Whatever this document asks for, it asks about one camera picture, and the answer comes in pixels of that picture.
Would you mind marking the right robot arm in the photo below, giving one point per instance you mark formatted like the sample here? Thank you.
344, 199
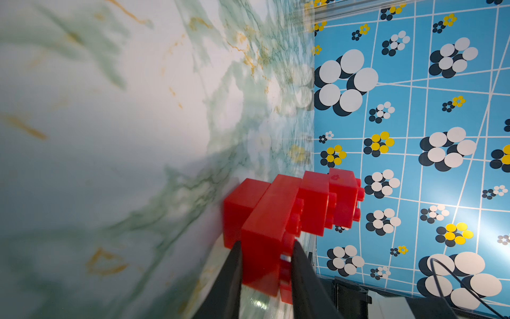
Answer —
354, 300

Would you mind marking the red long lego brick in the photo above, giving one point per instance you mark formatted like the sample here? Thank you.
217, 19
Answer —
270, 233

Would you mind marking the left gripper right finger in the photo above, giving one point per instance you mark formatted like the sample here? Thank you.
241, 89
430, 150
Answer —
309, 297

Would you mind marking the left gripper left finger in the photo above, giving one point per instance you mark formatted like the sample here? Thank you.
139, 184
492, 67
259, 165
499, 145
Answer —
223, 301

